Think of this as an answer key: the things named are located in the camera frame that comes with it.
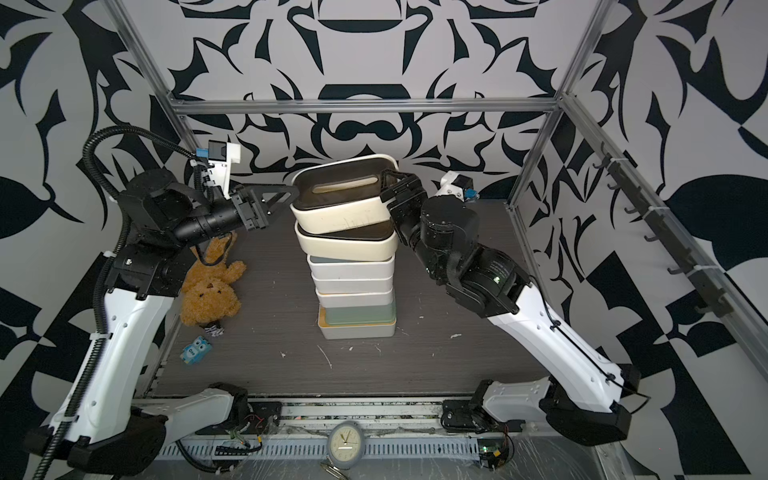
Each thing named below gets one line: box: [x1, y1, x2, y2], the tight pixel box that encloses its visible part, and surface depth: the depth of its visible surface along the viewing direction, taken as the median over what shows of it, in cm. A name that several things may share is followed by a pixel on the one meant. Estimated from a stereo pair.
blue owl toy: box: [180, 336, 212, 365], surface depth 85 cm
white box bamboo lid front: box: [318, 305, 397, 340], surface depth 83 cm
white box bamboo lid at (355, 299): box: [315, 286, 394, 308], surface depth 70 cm
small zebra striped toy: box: [204, 324, 225, 337], surface depth 87 cm
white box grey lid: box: [307, 254, 397, 277], surface depth 62 cm
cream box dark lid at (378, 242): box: [294, 219, 399, 262], surface depth 57 cm
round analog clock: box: [327, 420, 365, 470], surface depth 69 cm
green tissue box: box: [325, 298, 397, 325], surface depth 82 cm
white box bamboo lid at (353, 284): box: [311, 272, 394, 293], surface depth 68 cm
